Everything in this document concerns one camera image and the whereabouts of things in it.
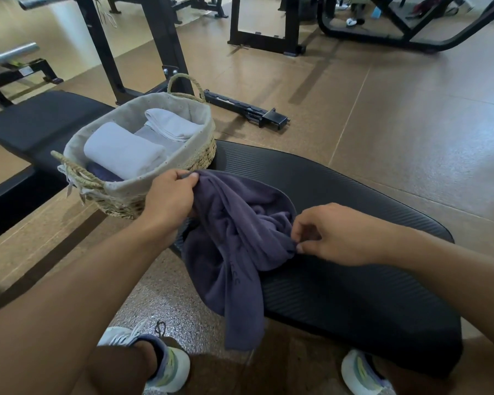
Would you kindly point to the silver bar on bench upright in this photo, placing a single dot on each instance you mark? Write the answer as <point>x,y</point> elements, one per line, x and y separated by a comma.
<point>45,0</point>

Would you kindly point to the black weight bench frame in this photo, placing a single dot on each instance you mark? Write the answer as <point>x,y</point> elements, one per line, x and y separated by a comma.
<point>103,49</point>

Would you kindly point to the black barbell rack stand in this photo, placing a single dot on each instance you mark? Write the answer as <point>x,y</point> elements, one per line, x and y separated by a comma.
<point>20,76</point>

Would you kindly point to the person's left forearm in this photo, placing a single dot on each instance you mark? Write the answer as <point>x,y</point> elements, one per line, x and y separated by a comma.
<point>66,308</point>

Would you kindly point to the person's right shoe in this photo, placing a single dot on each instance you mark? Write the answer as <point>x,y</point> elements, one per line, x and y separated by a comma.
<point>360,372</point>

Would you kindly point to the rolled dark purple towel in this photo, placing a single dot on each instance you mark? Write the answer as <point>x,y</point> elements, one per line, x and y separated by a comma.
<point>103,172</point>

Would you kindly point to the small folded pale lavender towel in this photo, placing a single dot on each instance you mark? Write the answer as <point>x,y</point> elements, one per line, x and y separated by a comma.
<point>173,124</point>

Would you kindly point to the person's right hand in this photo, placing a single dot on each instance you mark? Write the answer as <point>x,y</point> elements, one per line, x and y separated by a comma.
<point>345,238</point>

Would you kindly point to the person's shoe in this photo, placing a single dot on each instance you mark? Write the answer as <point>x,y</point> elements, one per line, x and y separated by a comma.
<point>360,372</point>
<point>168,366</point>

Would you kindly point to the large rolled pale lavender towel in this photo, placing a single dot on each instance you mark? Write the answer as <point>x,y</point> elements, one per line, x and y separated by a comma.
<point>123,151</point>

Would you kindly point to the person's right thumb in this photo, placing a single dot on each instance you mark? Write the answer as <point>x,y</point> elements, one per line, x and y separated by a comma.
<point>311,245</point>

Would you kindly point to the dark purple towel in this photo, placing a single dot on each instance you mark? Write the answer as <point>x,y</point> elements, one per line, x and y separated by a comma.
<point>103,172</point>
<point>238,242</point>

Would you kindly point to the person's left leg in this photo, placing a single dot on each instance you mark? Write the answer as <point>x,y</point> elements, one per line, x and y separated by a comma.
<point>115,372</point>

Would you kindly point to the person's right forearm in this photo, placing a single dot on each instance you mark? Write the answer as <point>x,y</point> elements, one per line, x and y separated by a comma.
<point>453,275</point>

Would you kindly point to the small white object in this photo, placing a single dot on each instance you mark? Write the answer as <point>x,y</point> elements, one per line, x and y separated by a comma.
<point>354,22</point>

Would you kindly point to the person's left fingers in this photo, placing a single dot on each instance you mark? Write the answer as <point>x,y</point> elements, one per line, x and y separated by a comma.
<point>183,175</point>

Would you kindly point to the black low machine frame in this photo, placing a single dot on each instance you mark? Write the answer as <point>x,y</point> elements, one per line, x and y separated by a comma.
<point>197,6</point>

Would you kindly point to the black curved machine base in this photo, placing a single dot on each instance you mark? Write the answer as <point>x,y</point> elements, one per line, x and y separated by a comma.
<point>415,41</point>

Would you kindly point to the woven basket with cloth liner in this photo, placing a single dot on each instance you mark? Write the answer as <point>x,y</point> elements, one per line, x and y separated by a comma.
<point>164,176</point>

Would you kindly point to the black square machine frame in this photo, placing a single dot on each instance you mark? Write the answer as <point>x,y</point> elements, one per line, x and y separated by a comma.
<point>290,24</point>

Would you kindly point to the silver barbell bar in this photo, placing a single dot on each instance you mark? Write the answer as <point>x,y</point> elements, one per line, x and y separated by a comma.
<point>12,53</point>

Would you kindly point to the person's left shoe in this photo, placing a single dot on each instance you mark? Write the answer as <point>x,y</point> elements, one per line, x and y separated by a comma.
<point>168,366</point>

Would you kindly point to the person's right leg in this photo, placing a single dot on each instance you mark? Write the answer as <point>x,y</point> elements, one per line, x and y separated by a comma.
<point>436,382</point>

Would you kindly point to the flat grey lavender towel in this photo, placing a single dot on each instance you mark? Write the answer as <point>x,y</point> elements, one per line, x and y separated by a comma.
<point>158,140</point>

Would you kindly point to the smooth black bench back pad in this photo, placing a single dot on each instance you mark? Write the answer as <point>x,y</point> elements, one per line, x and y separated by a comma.
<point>41,123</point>

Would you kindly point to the person's leg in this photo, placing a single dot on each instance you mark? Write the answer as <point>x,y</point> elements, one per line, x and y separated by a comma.
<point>115,372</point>
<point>436,382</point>

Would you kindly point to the black bench foot bar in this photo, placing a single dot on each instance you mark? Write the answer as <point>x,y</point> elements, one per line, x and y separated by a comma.
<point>247,111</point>

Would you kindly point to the ribbed black bench seat pad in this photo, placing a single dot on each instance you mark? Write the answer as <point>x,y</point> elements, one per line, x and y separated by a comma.
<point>354,308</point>

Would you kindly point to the person's left hand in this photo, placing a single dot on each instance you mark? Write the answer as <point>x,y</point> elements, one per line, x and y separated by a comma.
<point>164,201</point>

